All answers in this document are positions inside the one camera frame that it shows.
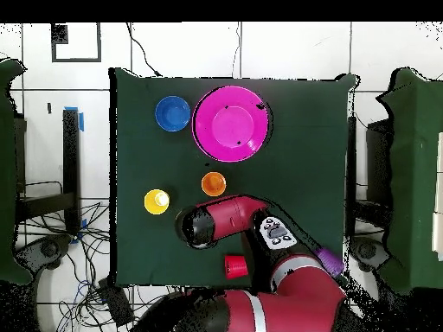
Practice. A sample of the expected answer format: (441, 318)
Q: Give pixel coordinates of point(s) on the blue tape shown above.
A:
(81, 121)

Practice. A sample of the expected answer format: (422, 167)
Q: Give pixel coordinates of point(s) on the red cup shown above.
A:
(236, 267)

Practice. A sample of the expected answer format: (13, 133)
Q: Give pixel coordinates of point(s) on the orange cup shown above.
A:
(213, 184)

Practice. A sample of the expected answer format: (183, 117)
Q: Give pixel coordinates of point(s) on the black square frame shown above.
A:
(59, 34)

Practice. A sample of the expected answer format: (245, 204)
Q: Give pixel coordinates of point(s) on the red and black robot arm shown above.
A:
(232, 218)

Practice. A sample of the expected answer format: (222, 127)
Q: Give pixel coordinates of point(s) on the dark green tablecloth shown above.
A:
(155, 155)

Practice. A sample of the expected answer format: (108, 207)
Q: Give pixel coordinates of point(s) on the black wheeled base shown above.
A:
(50, 249)
(367, 249)

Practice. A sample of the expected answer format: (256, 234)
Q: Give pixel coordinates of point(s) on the white board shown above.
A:
(439, 193)

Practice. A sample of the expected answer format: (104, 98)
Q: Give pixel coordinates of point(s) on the purple cup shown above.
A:
(330, 261)

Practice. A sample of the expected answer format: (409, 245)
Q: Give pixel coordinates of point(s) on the large pink bowl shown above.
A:
(230, 124)

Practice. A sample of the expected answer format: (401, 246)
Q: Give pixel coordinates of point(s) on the yellow cup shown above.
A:
(156, 201)

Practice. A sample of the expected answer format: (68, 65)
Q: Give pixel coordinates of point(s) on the black post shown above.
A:
(71, 155)

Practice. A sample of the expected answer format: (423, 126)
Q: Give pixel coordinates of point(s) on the blue bowl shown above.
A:
(173, 113)

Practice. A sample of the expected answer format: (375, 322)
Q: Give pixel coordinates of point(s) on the green-clothed side table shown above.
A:
(7, 173)
(415, 173)

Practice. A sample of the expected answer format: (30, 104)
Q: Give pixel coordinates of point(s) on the black power strip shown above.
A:
(116, 302)

